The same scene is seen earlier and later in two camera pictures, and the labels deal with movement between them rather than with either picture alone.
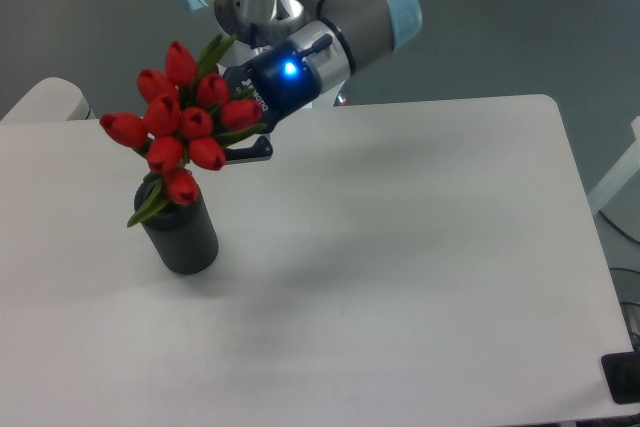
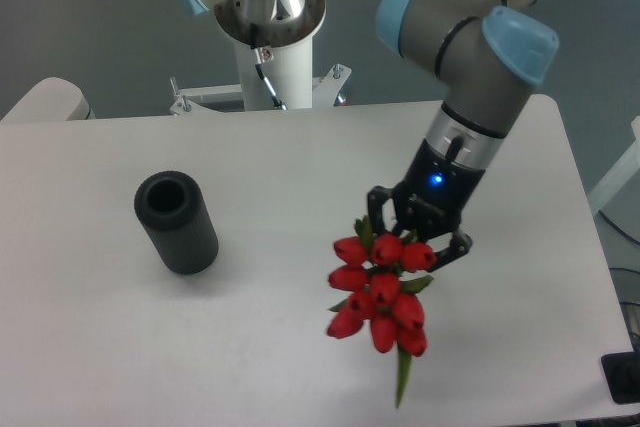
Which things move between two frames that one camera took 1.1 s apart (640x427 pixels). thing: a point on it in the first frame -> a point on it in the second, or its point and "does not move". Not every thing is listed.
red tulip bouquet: x=187 y=117 -> x=378 y=278
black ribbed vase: x=184 y=235 does not move
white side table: x=53 y=99 does not move
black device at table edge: x=622 y=375 does not move
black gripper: x=280 y=79 -> x=432 y=199
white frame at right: x=599 y=195 does not move
